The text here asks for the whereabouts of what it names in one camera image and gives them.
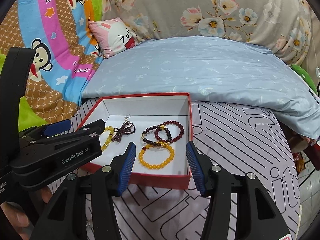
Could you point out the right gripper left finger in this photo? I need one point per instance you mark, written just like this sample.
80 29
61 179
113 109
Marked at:
122 167

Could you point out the left hand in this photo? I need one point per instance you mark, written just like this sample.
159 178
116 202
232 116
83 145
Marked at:
17 218

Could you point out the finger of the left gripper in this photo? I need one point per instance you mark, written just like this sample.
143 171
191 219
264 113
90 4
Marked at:
75 127

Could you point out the red jewelry box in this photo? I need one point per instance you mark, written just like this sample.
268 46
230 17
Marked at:
160 125

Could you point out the cartoon monkey bedsheet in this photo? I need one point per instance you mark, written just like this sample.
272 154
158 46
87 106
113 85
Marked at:
67 55

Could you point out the pink cat cushion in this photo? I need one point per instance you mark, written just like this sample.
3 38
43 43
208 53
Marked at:
113 36

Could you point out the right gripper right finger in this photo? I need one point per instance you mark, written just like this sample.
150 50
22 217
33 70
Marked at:
200 165

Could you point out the green plastic object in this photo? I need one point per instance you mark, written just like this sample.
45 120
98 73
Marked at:
305 76

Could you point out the grey floral quilt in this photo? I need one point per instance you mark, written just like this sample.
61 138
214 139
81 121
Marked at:
283 26

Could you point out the light blue pillow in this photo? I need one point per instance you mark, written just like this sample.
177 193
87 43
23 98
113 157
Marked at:
211 69

